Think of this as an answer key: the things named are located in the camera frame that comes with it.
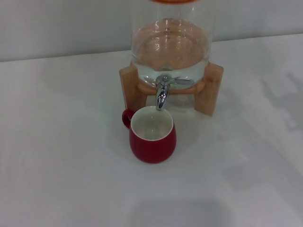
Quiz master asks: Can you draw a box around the red ceramic cup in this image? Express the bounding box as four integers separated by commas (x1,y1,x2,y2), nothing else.
122,105,177,164

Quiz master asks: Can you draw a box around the chrome dispenser faucet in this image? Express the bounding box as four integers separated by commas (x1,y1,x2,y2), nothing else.
155,73,195,111

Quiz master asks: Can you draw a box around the wooden dispenser stand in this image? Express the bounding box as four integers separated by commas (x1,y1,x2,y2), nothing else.
119,62,224,117

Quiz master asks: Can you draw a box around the clear glass water dispenser jar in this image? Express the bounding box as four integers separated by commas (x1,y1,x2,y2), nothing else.
131,0,211,87

